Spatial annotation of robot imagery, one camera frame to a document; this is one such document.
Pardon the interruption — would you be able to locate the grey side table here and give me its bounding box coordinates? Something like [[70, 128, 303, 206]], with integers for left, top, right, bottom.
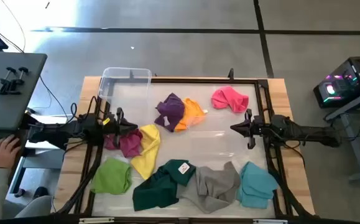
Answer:
[[324, 85, 360, 184]]

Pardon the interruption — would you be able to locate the pink towel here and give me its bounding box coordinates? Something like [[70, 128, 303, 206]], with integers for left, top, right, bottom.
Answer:
[[211, 85, 249, 114]]

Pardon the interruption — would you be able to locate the yellow towel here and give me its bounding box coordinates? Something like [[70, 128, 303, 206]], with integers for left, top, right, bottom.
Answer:
[[130, 124, 162, 180]]

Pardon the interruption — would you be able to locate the computer tower with coloured lights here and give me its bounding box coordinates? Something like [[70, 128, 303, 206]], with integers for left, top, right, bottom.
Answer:
[[313, 55, 360, 109]]

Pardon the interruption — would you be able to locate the orange towel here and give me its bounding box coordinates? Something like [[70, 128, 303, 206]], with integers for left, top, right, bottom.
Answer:
[[173, 98, 207, 133]]

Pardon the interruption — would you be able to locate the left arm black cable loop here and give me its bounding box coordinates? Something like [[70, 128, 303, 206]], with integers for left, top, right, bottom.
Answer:
[[62, 95, 98, 125]]

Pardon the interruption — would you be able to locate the magenta towel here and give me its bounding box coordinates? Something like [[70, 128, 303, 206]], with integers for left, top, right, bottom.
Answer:
[[103, 128, 144, 158]]

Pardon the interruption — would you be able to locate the thin black floor cable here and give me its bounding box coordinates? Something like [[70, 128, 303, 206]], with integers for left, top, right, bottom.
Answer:
[[0, 0, 27, 53], [39, 76, 70, 121]]

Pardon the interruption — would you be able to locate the black screw clamp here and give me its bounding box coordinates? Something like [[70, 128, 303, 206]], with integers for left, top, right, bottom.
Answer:
[[4, 67, 30, 94], [0, 67, 17, 95]]

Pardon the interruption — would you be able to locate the purple towel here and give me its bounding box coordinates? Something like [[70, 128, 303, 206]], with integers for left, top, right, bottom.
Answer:
[[154, 92, 186, 133]]

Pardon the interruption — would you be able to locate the grey towel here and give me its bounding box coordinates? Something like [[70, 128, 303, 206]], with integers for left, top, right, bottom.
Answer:
[[176, 161, 241, 215]]

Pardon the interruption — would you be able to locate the white table mat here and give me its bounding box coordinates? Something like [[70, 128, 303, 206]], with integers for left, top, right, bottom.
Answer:
[[91, 82, 276, 218]]

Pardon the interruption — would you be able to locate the teal towel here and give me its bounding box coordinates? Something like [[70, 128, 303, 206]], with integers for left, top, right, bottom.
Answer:
[[236, 161, 279, 210]]

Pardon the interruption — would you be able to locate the person's shoe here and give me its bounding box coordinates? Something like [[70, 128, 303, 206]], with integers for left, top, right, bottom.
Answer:
[[32, 186, 49, 200]]

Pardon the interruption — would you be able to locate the light green towel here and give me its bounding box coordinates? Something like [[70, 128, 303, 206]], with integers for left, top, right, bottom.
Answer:
[[90, 157, 133, 196]]

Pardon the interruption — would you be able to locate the clear plastic bin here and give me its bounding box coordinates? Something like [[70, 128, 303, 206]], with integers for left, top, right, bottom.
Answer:
[[97, 67, 153, 105], [188, 119, 241, 156]]

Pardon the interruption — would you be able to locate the white edge bracket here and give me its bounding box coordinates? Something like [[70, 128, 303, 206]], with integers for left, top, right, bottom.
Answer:
[[253, 218, 288, 224], [79, 217, 115, 224]]

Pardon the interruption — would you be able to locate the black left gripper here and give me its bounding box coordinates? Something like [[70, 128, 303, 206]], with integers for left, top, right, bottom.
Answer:
[[106, 107, 139, 147]]

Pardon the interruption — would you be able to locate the dark grey desk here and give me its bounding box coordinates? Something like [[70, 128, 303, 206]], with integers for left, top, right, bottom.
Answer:
[[0, 51, 48, 187]]

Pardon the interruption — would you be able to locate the black metal table frame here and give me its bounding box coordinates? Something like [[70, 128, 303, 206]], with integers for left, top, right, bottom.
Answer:
[[73, 76, 295, 220]]

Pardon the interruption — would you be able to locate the person's leg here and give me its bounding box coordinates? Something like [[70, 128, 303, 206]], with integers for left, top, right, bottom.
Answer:
[[11, 195, 53, 219]]

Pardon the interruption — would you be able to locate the black table cable bundle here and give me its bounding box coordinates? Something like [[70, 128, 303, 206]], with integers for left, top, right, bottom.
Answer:
[[57, 142, 104, 215], [268, 161, 313, 218]]

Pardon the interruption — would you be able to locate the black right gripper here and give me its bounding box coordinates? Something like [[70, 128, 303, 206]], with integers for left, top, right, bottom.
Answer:
[[230, 108, 264, 149]]

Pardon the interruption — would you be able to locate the person's hand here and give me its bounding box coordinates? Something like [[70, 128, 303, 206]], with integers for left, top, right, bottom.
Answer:
[[0, 134, 21, 170]]

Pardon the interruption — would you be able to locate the dark green towel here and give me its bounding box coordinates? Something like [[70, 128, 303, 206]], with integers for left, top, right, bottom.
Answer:
[[132, 159, 196, 212]]

